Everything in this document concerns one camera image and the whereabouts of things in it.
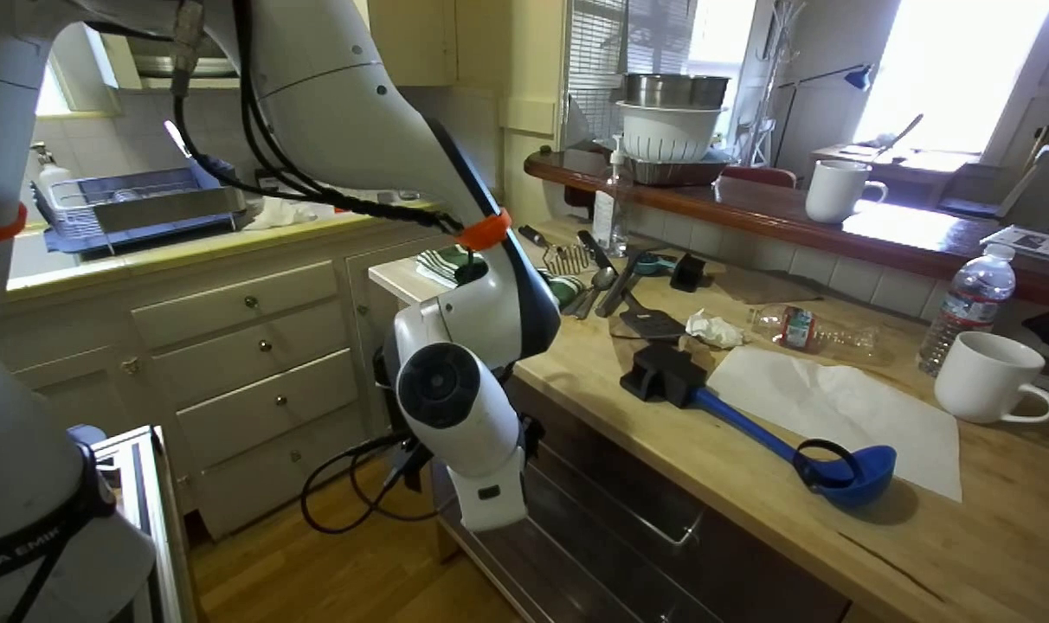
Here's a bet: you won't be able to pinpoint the dark red dish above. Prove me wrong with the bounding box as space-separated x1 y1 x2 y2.
711 163 803 210

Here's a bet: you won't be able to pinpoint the small black object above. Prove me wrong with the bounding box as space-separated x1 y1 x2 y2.
667 250 712 293

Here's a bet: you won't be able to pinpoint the blue plastic ladle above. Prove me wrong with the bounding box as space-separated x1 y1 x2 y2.
689 384 899 511

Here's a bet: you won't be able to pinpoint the cream kitchen base cabinet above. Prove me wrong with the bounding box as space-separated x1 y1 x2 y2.
0 210 432 547

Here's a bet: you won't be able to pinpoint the white dish brush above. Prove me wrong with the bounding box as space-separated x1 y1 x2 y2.
159 116 196 167

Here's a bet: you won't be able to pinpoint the black plastic block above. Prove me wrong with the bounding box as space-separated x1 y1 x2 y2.
615 338 712 413

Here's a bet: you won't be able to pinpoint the clear dish soap bottle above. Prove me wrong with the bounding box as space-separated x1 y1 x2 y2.
32 141 92 227

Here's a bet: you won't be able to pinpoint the capped clear water bottle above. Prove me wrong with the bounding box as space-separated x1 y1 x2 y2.
914 243 1020 375

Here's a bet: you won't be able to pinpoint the cream cabinet drawer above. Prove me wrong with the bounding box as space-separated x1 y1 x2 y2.
190 400 378 539
142 300 355 407
125 255 342 352
169 347 363 473

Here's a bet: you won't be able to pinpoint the black handled utensil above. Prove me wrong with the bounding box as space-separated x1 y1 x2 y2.
572 225 621 278

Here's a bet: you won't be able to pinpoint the aluminium robot stand frame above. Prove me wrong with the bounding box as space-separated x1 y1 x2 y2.
85 423 196 623

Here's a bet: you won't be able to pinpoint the green white striped towel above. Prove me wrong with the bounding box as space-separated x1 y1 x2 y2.
411 240 585 315

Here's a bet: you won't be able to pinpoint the white printed carton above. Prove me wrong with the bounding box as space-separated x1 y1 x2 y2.
977 221 1049 272

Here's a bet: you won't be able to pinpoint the teal handled scissors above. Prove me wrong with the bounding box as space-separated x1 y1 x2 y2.
591 243 677 322

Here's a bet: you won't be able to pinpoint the empty clear plastic bottle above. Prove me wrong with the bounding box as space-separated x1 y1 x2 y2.
739 298 891 359

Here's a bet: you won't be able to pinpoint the black handled knife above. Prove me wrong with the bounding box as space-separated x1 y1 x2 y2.
516 221 563 261

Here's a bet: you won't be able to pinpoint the dark wood bar counter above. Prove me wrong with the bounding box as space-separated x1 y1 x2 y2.
519 144 1049 315

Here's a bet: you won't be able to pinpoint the blue dish tray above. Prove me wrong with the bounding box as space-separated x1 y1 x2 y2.
39 163 256 261

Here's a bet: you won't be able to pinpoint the white plastic colander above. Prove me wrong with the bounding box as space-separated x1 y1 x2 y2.
608 98 723 167

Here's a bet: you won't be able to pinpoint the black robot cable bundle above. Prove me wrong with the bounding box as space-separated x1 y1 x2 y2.
169 0 467 234

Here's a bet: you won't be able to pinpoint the white ceramic mug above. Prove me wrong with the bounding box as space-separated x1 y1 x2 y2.
803 156 894 227
932 330 1049 424

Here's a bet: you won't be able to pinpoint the clear serving tray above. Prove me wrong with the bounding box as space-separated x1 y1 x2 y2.
562 138 739 190

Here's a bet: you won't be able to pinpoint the black cloth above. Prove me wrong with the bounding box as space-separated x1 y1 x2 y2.
449 255 492 291

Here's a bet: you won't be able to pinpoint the white paper sheet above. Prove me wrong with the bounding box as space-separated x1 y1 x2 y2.
703 344 966 504

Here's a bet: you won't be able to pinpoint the wooden butcher block table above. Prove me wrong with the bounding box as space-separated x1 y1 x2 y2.
363 221 1049 623

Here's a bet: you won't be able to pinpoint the cream wall cabinet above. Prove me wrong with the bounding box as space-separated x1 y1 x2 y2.
363 0 460 91

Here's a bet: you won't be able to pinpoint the black hanging cable loop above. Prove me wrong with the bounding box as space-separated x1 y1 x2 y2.
296 433 437 539

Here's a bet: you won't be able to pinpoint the crumpled white paper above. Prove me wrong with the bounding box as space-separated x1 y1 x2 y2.
681 306 744 352

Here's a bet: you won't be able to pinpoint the blue desk lamp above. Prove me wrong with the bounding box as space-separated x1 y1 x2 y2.
769 59 880 169

